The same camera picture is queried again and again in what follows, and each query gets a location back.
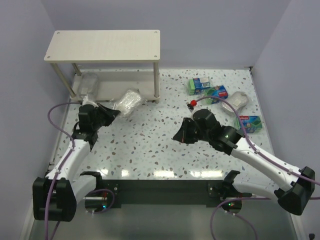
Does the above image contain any green sponge pack barcode label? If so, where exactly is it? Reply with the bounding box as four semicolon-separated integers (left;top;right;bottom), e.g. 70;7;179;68
187;77;211;95

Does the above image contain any green sponge pack red logo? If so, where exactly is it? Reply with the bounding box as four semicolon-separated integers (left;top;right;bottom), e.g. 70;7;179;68
235;115;263;134

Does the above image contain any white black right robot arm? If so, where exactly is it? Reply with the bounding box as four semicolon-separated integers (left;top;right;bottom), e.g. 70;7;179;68
173;107;316;216

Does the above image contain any green sponge pack blue label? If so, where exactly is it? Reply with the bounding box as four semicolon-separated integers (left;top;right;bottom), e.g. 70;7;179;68
203;85;229;105

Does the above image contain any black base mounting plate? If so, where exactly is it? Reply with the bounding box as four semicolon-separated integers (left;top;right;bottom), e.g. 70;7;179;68
99;179;252;208

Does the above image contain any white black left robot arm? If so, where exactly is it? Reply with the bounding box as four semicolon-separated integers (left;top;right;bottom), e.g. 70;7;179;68
32;103;121;222

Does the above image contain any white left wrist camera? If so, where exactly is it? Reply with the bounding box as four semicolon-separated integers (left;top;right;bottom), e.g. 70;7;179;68
81;95;98;108

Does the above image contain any beige two-tier wooden shelf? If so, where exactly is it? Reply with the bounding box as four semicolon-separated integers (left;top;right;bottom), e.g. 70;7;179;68
44;29;161;103

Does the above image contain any silver sponge pack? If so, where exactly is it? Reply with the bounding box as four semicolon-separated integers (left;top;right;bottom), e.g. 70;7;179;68
77;72;100;100
221;91;250;115
111;88;147;118

